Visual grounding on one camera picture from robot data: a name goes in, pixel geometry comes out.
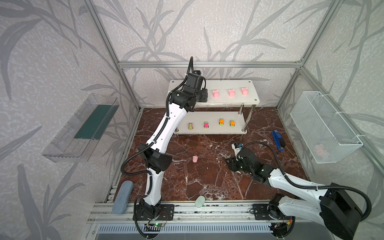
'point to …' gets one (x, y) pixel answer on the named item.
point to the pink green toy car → (206, 125)
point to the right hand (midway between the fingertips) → (228, 154)
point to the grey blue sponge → (122, 197)
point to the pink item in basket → (319, 150)
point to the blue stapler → (280, 141)
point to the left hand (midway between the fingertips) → (205, 88)
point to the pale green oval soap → (199, 201)
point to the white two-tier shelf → (220, 93)
